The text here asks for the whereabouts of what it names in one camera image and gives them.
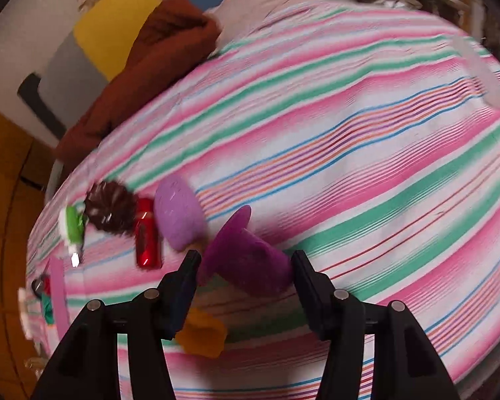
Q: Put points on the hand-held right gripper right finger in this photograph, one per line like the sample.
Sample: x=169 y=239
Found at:
x=308 y=296

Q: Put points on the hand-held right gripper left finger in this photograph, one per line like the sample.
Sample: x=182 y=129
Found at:
x=182 y=300

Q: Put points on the purple toy cup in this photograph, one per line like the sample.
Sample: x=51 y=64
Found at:
x=250 y=258

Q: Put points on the brown swirl toy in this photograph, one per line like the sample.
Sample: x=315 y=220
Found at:
x=110 y=208

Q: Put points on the white tray with pink edge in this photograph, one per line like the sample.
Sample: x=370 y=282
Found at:
x=58 y=296

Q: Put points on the white green plug-in device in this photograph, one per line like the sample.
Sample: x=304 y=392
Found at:
x=72 y=227

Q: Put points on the orange toy piece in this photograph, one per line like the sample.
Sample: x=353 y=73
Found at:
x=204 y=333

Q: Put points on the red toy bottle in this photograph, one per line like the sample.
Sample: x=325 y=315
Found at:
x=146 y=237

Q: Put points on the lavender oval toy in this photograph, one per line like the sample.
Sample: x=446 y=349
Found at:
x=177 y=212

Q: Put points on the pink green striped bedsheet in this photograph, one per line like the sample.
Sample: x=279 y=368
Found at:
x=337 y=154

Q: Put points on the white bubble wrap roll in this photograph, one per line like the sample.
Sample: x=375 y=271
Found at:
x=54 y=179

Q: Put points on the wooden wardrobe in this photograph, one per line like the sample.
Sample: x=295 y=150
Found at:
x=4 y=196

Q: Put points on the brown quilted blanket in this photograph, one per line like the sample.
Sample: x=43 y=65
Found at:
x=150 y=71

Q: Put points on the black rolled mat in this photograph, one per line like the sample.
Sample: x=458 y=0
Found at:
x=37 y=100

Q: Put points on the translucent plastic piece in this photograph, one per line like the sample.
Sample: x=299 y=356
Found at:
x=481 y=71

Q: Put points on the grey yellow blue headboard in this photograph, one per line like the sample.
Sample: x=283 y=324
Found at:
x=108 y=25

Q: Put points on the pale pink duvet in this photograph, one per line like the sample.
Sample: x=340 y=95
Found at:
x=254 y=4

